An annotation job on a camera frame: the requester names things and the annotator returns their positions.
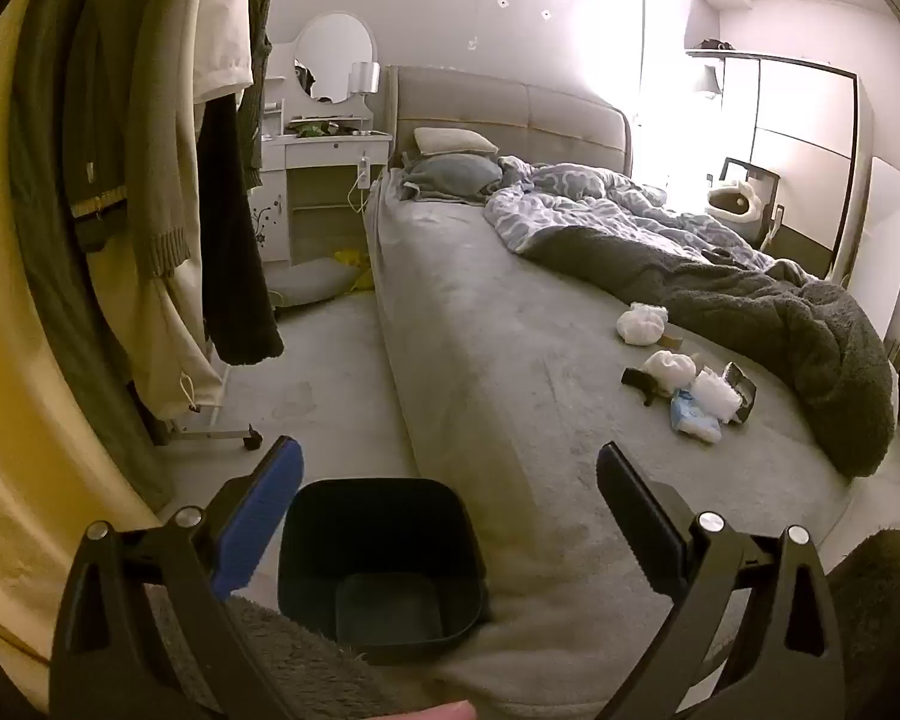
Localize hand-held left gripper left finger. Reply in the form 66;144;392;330
49;433;305;720

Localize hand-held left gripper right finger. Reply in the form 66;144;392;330
595;441;848;720

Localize black plastic trash bin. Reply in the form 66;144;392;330
276;478;490;666

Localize black curved plastic piece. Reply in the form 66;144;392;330
621;367;658;407

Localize person's left hand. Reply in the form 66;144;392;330
396;700;475;720

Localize white wheeled clothes rack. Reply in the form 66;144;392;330
150;360;263;453

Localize blue tissue pack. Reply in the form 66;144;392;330
670;394;721;443

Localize white plastic packet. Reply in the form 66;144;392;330
690;367;743;422

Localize white crumpled paper ball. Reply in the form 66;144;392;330
641;350;697;395
616;302;670;347

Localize person's grey fleece clothing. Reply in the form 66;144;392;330
146;529;900;720

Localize grey black small box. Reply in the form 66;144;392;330
720;361;757;425

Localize grey upholstered bed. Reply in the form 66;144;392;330
364;64;900;720

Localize grey floor cushion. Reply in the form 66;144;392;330
266;256;361;308

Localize dark grey fleece blanket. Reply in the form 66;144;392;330
521;225;897;481

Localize yellow plastic item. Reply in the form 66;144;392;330
334;249;376;292

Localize black hanging garment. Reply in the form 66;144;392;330
197;86;284;367

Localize yellow cream hanging cloth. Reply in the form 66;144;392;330
0;0;166;661

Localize blue white patterned duvet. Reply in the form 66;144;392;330
484;160;777;271

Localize cream cat bed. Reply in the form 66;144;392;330
705;180;764;230

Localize beige knit cardigan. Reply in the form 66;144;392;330
82;0;227;421

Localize white vanity table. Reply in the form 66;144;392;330
251;127;395;267

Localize grey blue pillow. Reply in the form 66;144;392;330
401;154;503;203

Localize white flat board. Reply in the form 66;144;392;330
832;156;900;346

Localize dark green hanging coat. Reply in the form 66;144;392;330
7;0;175;511

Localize cream pillow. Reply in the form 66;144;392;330
414;127;500;158

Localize white wardrobe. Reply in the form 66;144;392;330
686;49;875;278

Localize dark knit hanging garment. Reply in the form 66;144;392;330
246;0;276;190

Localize silver shade table lamp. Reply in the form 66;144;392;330
349;60;382;125

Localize round vanity mirror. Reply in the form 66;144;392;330
294;13;376;104

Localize white hanging garment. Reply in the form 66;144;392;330
191;0;256;102

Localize white power strip with cable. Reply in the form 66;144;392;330
347;154;376;212

